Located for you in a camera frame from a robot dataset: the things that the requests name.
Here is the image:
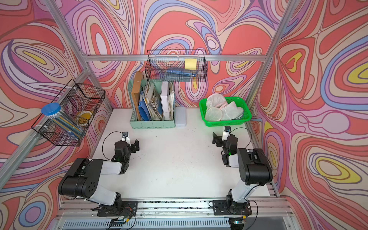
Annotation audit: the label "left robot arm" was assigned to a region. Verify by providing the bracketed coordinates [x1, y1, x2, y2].
[58, 138, 140, 218]

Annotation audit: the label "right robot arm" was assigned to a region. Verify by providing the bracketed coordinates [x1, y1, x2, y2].
[212, 131, 273, 217]

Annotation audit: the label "blue folder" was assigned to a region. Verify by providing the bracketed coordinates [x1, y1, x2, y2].
[139, 95, 151, 121]

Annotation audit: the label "green plastic basket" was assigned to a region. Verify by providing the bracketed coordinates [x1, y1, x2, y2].
[199, 97, 252, 127]

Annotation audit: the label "grey flat case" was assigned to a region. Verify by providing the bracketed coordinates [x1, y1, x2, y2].
[174, 106, 187, 127]

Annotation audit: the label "mint green file organizer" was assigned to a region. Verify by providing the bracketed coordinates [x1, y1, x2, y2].
[130, 79, 175, 129]

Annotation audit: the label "magazines in organizer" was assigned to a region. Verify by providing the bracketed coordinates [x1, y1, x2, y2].
[143, 82, 163, 121]

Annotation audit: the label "white binder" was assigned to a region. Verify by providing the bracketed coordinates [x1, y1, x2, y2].
[161, 81, 170, 120]

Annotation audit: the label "yellow tape roll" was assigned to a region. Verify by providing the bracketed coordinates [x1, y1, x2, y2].
[76, 111, 92, 126]

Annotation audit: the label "brown cardboard folder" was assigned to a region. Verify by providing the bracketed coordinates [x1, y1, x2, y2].
[131, 71, 144, 121]

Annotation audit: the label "blue pen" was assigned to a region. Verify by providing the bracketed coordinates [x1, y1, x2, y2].
[166, 69, 197, 77]

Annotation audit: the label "yellow sticky note pad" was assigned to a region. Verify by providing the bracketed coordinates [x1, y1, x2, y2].
[185, 58, 197, 71]

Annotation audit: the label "jar with blue lid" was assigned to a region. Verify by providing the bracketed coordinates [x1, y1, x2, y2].
[41, 103, 82, 139]

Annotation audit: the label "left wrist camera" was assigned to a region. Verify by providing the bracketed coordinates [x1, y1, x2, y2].
[121, 132, 129, 142]

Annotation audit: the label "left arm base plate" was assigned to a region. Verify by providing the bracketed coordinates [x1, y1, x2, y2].
[97, 201, 138, 217]

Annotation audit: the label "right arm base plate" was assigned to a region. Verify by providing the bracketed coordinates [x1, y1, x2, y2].
[211, 200, 252, 217]

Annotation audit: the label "black wire basket left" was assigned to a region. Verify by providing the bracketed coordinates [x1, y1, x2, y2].
[32, 80, 106, 147]

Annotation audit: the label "black wire basket on rail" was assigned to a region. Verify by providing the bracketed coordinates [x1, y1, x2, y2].
[145, 49, 208, 82]

